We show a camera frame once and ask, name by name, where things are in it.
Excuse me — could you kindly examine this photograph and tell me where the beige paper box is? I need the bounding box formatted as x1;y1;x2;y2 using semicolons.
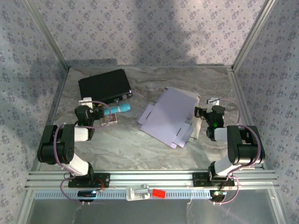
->
163;86;203;142

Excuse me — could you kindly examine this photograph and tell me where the lavender paper box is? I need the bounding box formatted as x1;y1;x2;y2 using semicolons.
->
136;87;200;149

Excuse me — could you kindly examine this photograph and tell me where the small printed card box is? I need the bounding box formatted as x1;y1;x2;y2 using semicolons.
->
100;113;118;126

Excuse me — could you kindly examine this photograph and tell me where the black ribbed carrying case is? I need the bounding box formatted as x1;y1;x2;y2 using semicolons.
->
78;69;133;105

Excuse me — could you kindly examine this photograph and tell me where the black controller module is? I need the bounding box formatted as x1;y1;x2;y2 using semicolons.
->
209;190;227;203
78;190;97;203

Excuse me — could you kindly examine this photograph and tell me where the red plastic block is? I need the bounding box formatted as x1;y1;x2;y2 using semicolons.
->
152;189;167;199

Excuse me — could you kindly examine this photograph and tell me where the grey metal panel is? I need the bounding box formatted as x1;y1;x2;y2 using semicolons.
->
17;189;288;224

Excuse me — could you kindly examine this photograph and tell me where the teal flashlight with strap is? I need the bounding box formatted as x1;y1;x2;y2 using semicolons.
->
103;104;131;116

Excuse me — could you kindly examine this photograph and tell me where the aluminium side rail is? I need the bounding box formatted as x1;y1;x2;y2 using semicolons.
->
228;66;268;171
29;66;71;172

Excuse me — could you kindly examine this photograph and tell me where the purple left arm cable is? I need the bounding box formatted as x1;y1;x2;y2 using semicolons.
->
54;100;113;206

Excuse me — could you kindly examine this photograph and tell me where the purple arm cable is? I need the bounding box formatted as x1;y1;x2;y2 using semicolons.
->
54;100;113;206
214;97;262;206

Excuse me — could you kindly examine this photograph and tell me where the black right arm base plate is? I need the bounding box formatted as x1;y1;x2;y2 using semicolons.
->
192;172;235;187

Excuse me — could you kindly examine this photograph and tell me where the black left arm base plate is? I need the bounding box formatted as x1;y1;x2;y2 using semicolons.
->
68;173;111;188

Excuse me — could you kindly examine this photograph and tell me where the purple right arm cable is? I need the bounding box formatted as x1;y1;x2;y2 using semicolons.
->
214;97;262;206

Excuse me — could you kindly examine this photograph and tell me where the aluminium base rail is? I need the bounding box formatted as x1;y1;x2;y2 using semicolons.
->
25;170;280;189

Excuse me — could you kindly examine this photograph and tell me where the grey slotted cable duct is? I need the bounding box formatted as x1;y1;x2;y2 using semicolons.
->
34;189;212;200

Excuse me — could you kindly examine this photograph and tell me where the white plastic bracket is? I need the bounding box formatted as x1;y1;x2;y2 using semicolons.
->
125;184;150;201

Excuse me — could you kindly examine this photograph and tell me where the aluminium frame post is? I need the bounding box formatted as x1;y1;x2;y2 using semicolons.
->
231;0;280;72
24;0;71;70

